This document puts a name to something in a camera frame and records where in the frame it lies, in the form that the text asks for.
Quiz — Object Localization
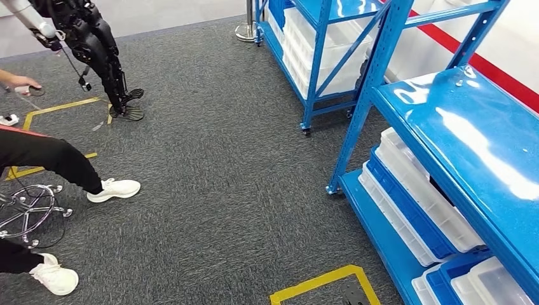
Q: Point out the person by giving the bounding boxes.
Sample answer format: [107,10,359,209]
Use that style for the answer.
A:
[0,69,142,297]

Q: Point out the chrome stool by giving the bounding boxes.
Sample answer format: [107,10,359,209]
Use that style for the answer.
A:
[0,184,73,249]

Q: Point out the yellow floor tape square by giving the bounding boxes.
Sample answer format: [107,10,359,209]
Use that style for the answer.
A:
[269,264,382,305]

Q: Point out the yellow floor tape line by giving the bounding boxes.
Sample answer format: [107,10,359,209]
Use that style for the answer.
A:
[6,97,114,181]

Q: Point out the stacked white plastic bins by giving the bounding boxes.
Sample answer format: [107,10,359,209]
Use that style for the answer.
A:
[281,7,374,100]

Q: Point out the blue metal shelf rack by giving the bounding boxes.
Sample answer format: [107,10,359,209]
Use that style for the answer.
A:
[254,0,385,137]
[326,0,539,305]

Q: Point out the black jointed stand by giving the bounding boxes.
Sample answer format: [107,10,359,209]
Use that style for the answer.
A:
[29,0,145,122]

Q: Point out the blue plastic bin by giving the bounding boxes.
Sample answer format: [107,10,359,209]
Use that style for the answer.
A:
[365,147,459,261]
[425,250,493,305]

